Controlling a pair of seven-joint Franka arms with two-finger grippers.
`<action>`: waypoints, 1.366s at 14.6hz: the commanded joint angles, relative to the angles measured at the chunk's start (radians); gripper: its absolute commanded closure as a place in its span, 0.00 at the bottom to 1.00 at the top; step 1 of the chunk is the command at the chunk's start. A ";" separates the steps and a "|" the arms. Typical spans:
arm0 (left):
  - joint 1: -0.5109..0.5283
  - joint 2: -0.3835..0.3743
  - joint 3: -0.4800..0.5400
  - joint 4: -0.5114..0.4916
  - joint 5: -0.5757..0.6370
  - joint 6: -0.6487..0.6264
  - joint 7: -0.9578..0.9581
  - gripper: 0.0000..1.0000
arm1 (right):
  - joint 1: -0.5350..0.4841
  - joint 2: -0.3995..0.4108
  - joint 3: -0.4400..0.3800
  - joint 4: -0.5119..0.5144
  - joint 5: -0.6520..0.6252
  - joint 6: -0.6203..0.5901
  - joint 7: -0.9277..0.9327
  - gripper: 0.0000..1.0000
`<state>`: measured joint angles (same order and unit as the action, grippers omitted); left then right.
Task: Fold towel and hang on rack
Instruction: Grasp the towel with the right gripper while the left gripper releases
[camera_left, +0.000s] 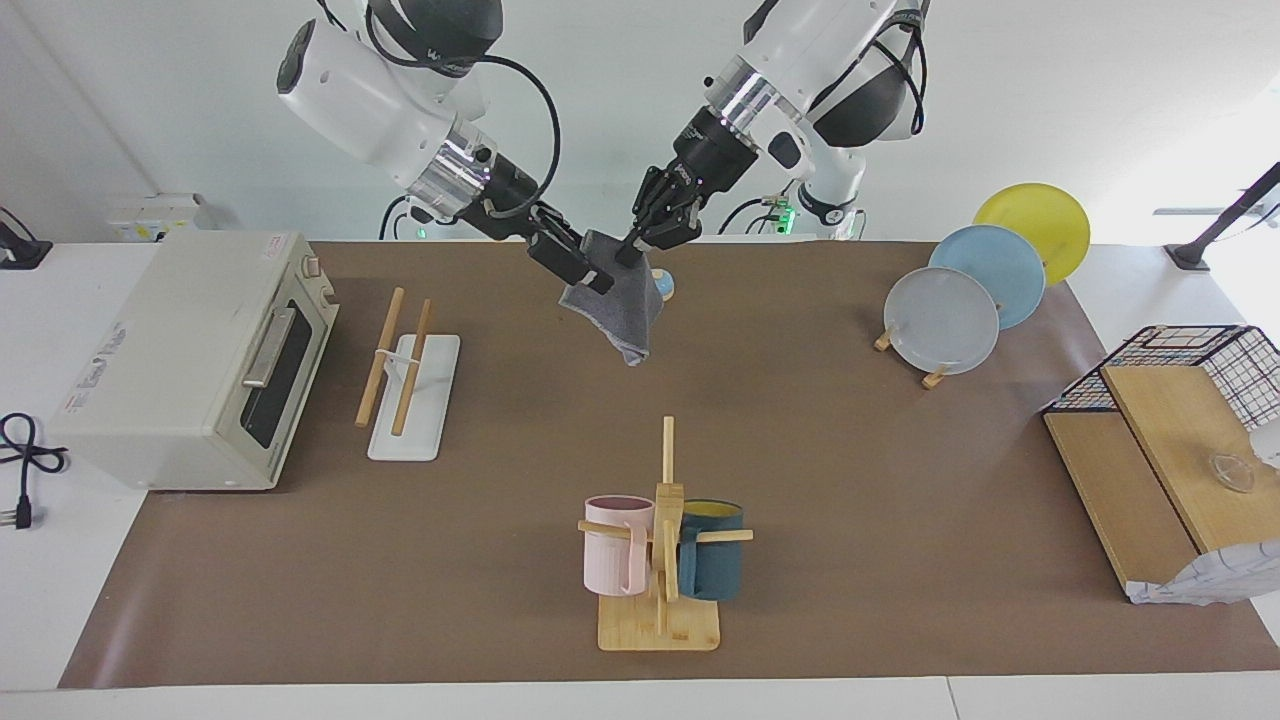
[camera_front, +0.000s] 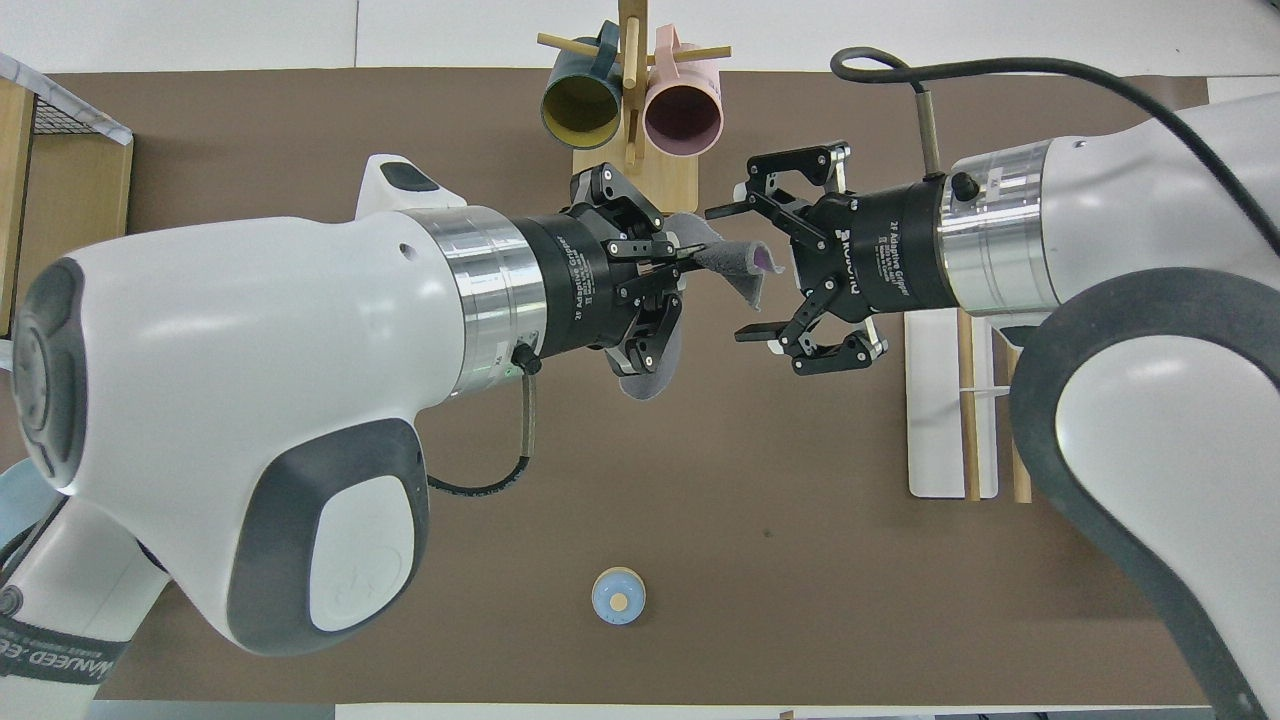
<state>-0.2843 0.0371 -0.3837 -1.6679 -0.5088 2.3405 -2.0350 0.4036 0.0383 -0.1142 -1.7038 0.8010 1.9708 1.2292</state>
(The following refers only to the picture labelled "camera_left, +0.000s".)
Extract purple grey towel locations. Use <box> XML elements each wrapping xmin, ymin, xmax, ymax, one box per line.
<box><xmin>558</xmin><ymin>230</ymin><xmax>663</xmax><ymax>367</ymax></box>

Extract white towel rack wooden bars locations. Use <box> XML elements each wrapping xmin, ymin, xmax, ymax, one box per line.
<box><xmin>354</xmin><ymin>287</ymin><xmax>462</xmax><ymax>463</ymax></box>

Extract wooden plate rack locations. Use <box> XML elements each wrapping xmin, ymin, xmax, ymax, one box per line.
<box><xmin>873</xmin><ymin>328</ymin><xmax>951</xmax><ymax>391</ymax></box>

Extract brown table mat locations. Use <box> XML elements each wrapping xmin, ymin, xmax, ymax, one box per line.
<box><xmin>58</xmin><ymin>240</ymin><xmax>1280</xmax><ymax>689</ymax></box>

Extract pink mug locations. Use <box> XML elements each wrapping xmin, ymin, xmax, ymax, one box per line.
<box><xmin>584</xmin><ymin>495</ymin><xmax>656</xmax><ymax>597</ymax></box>

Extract grey plate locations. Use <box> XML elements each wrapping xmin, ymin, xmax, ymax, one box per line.
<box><xmin>884</xmin><ymin>266</ymin><xmax>1001</xmax><ymax>376</ymax></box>

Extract dark teal mug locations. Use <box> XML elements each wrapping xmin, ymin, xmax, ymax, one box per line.
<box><xmin>678</xmin><ymin>499</ymin><xmax>746</xmax><ymax>602</ymax></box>

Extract light blue plate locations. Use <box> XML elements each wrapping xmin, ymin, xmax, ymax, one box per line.
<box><xmin>928</xmin><ymin>224</ymin><xmax>1047</xmax><ymax>331</ymax></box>

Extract yellow plate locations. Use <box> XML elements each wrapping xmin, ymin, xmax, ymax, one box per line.
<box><xmin>974</xmin><ymin>182</ymin><xmax>1092</xmax><ymax>286</ymax></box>

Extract wooden mug tree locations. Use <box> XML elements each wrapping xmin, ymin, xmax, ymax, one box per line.
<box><xmin>577</xmin><ymin>416</ymin><xmax>754</xmax><ymax>653</ymax></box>

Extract white power strip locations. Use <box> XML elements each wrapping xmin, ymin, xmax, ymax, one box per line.
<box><xmin>108</xmin><ymin>194</ymin><xmax>206</xmax><ymax>243</ymax></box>

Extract beige toaster oven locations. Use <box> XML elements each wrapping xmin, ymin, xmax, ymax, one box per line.
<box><xmin>48</xmin><ymin>232</ymin><xmax>339</xmax><ymax>493</ymax></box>

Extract wooden two-tier shelf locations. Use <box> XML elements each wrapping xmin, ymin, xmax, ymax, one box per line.
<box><xmin>1043</xmin><ymin>363</ymin><xmax>1280</xmax><ymax>601</ymax></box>

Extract clear glass dish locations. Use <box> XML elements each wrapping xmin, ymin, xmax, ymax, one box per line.
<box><xmin>1205</xmin><ymin>450</ymin><xmax>1257</xmax><ymax>494</ymax></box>

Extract black arm base cable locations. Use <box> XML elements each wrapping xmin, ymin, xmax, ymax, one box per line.
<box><xmin>377</xmin><ymin>193</ymin><xmax>426</xmax><ymax>241</ymax></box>
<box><xmin>733</xmin><ymin>193</ymin><xmax>803</xmax><ymax>237</ymax></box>

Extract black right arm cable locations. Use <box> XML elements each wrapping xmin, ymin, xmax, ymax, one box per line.
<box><xmin>478</xmin><ymin>52</ymin><xmax>563</xmax><ymax>203</ymax></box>

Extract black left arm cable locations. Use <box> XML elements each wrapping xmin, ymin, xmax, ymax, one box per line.
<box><xmin>878</xmin><ymin>0</ymin><xmax>929</xmax><ymax>139</ymax></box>

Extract black clamp mount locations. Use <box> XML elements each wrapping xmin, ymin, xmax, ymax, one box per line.
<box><xmin>0</xmin><ymin>207</ymin><xmax>53</xmax><ymax>271</ymax></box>

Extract black camera stand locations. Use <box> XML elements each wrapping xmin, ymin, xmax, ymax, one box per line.
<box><xmin>1165</xmin><ymin>160</ymin><xmax>1280</xmax><ymax>271</ymax></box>

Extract black power cord with plug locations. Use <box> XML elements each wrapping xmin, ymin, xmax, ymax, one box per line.
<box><xmin>0</xmin><ymin>412</ymin><xmax>69</xmax><ymax>531</ymax></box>

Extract black wire mesh basket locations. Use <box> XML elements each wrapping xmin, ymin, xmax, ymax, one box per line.
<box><xmin>1040</xmin><ymin>324</ymin><xmax>1280</xmax><ymax>433</ymax></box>

